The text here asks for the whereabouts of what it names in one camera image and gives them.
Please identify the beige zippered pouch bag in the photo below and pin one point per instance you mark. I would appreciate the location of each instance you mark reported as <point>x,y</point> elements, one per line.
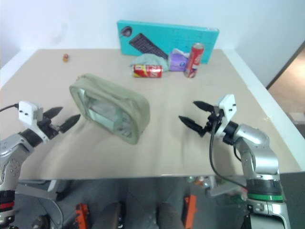
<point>112,107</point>

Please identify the light green cloth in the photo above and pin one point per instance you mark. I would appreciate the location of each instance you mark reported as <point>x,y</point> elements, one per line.
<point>150,59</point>

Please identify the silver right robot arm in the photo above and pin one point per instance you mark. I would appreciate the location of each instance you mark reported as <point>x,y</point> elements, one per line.
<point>259,152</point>

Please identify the upright red soda can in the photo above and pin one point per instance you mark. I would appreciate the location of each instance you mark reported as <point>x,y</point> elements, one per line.
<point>195,60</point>

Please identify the lying red soda can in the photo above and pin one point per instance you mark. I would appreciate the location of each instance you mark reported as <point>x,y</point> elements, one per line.
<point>147,71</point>

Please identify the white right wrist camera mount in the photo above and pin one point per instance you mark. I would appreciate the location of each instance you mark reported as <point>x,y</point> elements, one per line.
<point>227,108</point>

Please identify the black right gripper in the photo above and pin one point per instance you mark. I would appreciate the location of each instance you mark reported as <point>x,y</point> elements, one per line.
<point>210,121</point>

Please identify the teal keyboard box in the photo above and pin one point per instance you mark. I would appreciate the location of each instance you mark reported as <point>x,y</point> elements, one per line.
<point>166,39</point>

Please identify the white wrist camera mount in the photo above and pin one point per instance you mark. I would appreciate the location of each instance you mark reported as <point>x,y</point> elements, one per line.
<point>28,112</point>
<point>227,108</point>

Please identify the purple tissue pack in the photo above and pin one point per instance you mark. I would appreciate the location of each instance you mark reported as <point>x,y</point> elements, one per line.
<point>178,60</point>

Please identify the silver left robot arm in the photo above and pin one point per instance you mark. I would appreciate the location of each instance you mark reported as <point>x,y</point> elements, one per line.
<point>9,148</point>

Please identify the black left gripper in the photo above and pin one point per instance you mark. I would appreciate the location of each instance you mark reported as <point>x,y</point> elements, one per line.
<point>48,126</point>

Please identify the orange black clamp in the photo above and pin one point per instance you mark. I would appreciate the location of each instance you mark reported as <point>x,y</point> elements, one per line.
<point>82,214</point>
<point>190,211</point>

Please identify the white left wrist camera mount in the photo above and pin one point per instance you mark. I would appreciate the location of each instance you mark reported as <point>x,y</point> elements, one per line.
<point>28,112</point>

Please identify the small red yellow toy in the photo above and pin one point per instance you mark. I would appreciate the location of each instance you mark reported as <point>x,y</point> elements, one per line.
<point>65,57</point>

